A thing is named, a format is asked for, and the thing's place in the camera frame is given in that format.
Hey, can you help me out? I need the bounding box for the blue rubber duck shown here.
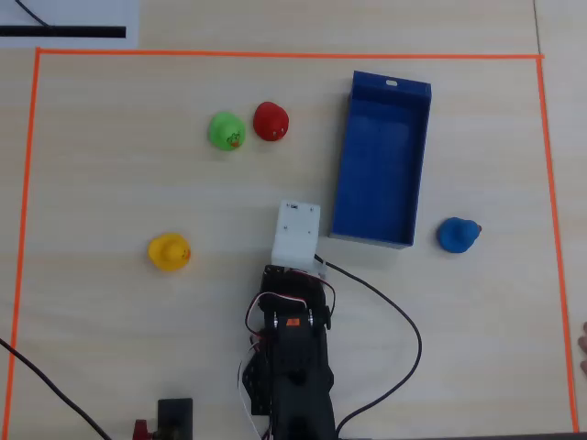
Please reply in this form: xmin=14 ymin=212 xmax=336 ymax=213
xmin=436 ymin=216 xmax=483 ymax=254

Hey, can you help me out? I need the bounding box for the black camera cable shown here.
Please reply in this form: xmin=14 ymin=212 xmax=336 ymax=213
xmin=320 ymin=260 xmax=424 ymax=436

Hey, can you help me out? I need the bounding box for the orange tape strip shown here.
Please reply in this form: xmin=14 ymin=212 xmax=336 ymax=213
xmin=2 ymin=47 xmax=43 ymax=440
xmin=535 ymin=55 xmax=581 ymax=433
xmin=35 ymin=47 xmax=546 ymax=61

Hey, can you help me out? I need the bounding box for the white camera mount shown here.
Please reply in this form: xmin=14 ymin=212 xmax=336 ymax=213
xmin=271 ymin=198 xmax=329 ymax=281

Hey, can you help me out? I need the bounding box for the thick black cable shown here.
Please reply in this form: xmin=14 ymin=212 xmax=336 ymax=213
xmin=0 ymin=337 xmax=114 ymax=440

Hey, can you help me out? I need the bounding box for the yellow rubber duck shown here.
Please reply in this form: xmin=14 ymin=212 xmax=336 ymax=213
xmin=147 ymin=233 xmax=193 ymax=272

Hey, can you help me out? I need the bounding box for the green rubber duck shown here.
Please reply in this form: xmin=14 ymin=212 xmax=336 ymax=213
xmin=207 ymin=111 xmax=248 ymax=153

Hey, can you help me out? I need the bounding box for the thin black cable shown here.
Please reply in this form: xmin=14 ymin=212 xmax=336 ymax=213
xmin=13 ymin=0 xmax=54 ymax=29

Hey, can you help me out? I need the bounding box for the black clamp stand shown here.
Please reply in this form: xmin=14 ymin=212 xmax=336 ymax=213
xmin=157 ymin=397 xmax=194 ymax=440

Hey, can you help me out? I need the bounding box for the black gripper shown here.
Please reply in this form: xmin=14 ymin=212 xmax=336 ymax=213
xmin=259 ymin=263 xmax=336 ymax=332

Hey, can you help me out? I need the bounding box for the blue plastic box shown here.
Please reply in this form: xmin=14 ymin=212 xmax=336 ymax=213
xmin=327 ymin=70 xmax=433 ymax=251

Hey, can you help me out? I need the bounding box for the bare human hand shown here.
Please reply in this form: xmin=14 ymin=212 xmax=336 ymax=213
xmin=577 ymin=321 xmax=587 ymax=376

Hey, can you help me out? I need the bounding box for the red rubber duck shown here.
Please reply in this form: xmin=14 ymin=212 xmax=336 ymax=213
xmin=252 ymin=101 xmax=291 ymax=142

